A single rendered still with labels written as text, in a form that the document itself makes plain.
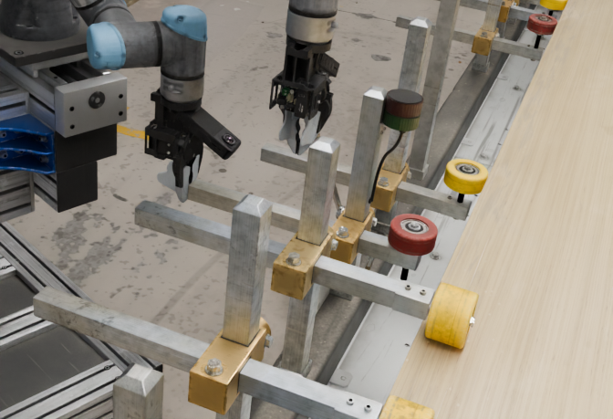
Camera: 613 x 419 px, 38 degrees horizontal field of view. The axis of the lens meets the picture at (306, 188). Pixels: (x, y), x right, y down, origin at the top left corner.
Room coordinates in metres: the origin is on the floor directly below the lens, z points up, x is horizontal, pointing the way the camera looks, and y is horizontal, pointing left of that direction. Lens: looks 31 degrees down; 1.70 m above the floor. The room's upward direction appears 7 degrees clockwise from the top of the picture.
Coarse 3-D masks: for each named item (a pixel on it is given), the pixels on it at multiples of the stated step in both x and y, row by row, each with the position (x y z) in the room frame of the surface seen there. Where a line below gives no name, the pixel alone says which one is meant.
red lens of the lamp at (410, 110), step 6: (390, 90) 1.34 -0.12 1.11; (390, 102) 1.30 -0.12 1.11; (396, 102) 1.30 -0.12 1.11; (420, 102) 1.31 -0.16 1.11; (390, 108) 1.30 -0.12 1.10; (396, 108) 1.30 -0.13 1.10; (402, 108) 1.29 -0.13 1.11; (408, 108) 1.29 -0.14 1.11; (414, 108) 1.30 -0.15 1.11; (420, 108) 1.31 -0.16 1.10; (396, 114) 1.30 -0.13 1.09; (402, 114) 1.29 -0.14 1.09; (408, 114) 1.29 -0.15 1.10; (414, 114) 1.30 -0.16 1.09
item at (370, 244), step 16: (192, 192) 1.37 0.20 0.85; (208, 192) 1.36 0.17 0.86; (224, 192) 1.37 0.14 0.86; (224, 208) 1.35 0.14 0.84; (272, 208) 1.34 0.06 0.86; (288, 208) 1.34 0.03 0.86; (272, 224) 1.33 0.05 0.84; (288, 224) 1.32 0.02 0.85; (368, 240) 1.27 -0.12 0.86; (384, 240) 1.28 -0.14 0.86; (384, 256) 1.26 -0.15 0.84; (400, 256) 1.25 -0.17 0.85; (416, 256) 1.25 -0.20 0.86
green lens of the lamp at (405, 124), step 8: (384, 112) 1.32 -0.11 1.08; (384, 120) 1.31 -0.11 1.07; (392, 120) 1.30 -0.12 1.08; (400, 120) 1.29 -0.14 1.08; (408, 120) 1.29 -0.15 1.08; (416, 120) 1.30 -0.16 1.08; (392, 128) 1.30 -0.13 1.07; (400, 128) 1.29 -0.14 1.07; (408, 128) 1.30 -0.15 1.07; (416, 128) 1.31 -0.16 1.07
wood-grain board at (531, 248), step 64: (576, 0) 2.68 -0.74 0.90; (576, 64) 2.14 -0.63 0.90; (512, 128) 1.71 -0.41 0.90; (576, 128) 1.75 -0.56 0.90; (512, 192) 1.44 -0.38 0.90; (576, 192) 1.47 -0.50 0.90; (512, 256) 1.22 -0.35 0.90; (576, 256) 1.25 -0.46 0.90; (512, 320) 1.05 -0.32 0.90; (576, 320) 1.07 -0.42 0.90; (448, 384) 0.90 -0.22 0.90; (512, 384) 0.91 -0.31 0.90; (576, 384) 0.93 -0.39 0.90
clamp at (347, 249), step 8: (344, 216) 1.32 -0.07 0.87; (368, 216) 1.33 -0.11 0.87; (336, 224) 1.30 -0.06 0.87; (344, 224) 1.30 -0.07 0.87; (352, 224) 1.30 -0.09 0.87; (360, 224) 1.31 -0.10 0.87; (368, 224) 1.32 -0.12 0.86; (376, 224) 1.36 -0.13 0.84; (336, 232) 1.27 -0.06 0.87; (352, 232) 1.28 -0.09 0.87; (360, 232) 1.28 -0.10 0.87; (336, 240) 1.25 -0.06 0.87; (344, 240) 1.25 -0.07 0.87; (352, 240) 1.25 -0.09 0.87; (344, 248) 1.25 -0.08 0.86; (352, 248) 1.25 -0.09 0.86; (336, 256) 1.25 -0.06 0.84; (344, 256) 1.25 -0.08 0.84; (352, 256) 1.25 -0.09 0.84
